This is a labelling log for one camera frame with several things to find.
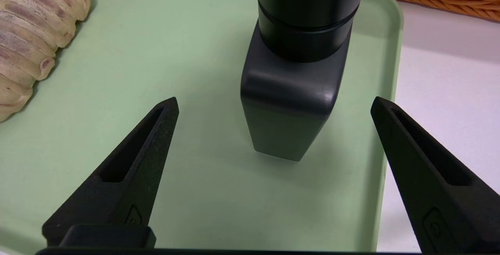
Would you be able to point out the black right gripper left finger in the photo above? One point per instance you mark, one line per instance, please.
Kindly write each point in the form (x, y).
(117, 192)

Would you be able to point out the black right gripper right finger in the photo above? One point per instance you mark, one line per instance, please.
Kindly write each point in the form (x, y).
(449, 208)

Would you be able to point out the striped brown bread roll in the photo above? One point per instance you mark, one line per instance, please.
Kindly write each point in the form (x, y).
(31, 32)

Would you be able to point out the dark green pump bottle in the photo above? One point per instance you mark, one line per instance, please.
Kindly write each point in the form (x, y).
(293, 91)

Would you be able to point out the light green plastic tray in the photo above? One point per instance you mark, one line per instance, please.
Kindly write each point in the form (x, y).
(195, 71)

